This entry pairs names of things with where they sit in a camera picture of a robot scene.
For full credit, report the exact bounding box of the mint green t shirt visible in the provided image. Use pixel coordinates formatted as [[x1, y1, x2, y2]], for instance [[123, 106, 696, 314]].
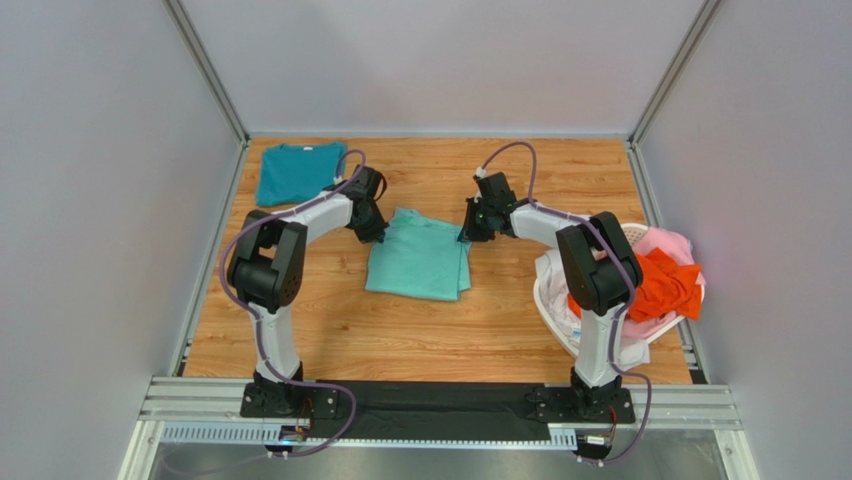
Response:
[[365, 207, 472, 302]]

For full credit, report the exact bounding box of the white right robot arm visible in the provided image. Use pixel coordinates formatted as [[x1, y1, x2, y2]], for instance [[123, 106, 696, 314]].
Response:
[[458, 167, 643, 396]]

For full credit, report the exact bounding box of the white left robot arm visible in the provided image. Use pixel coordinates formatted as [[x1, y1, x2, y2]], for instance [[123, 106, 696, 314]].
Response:
[[220, 166, 388, 402]]

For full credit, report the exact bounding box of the folded teal t shirt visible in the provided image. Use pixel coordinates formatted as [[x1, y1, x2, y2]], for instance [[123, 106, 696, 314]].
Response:
[[255, 142, 346, 207]]

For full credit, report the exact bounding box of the white laundry basket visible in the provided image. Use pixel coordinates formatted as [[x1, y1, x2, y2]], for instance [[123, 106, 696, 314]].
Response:
[[533, 223, 706, 370]]

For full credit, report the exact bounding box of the pink t shirt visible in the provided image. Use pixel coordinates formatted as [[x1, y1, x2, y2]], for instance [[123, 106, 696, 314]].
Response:
[[626, 227, 706, 341]]

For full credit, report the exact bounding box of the orange t shirt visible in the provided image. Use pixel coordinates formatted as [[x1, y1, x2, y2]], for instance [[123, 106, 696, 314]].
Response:
[[563, 248, 702, 324]]

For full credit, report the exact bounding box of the black cloth strip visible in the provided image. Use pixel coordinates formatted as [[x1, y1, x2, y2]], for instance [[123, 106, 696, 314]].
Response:
[[339, 381, 549, 441]]

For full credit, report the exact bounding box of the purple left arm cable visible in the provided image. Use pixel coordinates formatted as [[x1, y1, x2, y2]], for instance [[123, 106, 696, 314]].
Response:
[[218, 148, 369, 459]]

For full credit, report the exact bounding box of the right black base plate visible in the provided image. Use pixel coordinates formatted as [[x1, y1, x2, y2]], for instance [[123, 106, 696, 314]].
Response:
[[525, 386, 637, 425]]

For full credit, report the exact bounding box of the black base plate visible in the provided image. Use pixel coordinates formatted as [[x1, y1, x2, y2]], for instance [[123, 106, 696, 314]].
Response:
[[239, 372, 352, 420], [525, 386, 637, 425]]

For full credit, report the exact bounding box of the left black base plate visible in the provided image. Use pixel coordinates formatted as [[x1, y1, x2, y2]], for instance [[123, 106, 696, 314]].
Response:
[[239, 372, 352, 420]]

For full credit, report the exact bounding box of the left aluminium corner post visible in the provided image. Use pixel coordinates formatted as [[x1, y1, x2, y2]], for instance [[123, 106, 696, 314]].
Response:
[[163, 0, 250, 146]]

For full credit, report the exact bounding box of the aluminium corner post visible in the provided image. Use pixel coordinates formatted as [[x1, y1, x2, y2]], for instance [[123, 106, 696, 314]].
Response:
[[163, 0, 250, 146], [628, 0, 724, 149]]

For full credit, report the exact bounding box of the aluminium front rail frame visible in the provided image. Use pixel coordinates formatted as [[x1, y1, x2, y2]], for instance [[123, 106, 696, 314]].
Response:
[[120, 377, 758, 479]]

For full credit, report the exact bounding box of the right aluminium corner post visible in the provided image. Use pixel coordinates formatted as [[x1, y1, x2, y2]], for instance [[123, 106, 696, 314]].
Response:
[[628, 0, 724, 149]]

